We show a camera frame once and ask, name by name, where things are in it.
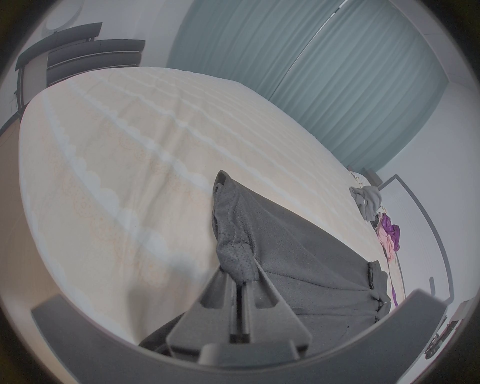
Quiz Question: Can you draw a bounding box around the grey bedside table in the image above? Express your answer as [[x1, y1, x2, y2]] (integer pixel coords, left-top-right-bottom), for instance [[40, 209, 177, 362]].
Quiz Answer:
[[347, 165, 384, 187]]

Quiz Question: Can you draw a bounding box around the black T-shirt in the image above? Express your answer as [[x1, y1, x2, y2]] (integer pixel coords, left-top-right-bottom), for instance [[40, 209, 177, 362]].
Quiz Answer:
[[138, 170, 393, 358]]

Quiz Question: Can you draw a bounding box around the grey garment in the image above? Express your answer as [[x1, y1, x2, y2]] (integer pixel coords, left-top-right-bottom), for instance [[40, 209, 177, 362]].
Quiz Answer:
[[349, 185, 383, 223]]

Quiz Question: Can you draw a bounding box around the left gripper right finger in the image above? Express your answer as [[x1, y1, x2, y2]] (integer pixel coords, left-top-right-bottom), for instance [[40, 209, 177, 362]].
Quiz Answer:
[[241, 268, 313, 353]]

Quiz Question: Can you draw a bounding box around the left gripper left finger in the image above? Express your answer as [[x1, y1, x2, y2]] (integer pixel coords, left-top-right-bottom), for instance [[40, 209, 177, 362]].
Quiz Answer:
[[166, 267, 241, 358]]

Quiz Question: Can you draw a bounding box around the purple garment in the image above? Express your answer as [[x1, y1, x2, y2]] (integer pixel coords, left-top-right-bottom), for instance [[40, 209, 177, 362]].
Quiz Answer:
[[378, 212, 402, 307]]

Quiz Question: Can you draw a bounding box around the black dressing table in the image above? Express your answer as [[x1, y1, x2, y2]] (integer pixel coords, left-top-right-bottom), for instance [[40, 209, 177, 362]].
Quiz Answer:
[[14, 22, 103, 110]]

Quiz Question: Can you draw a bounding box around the bed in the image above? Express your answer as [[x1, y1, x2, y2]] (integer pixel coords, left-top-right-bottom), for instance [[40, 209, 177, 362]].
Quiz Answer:
[[18, 66, 455, 347]]

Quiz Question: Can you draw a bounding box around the pink garment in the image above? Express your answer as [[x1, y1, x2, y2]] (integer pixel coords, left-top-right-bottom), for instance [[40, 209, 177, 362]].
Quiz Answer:
[[376, 224, 397, 262]]

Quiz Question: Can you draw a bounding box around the blue-green curtain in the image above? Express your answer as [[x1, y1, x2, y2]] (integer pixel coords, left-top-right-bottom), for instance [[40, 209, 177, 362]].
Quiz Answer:
[[268, 0, 449, 174], [165, 0, 349, 103]]

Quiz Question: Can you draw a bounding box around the round white-framed mirror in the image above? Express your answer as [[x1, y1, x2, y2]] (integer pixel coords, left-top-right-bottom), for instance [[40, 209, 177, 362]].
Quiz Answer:
[[45, 0, 81, 31]]

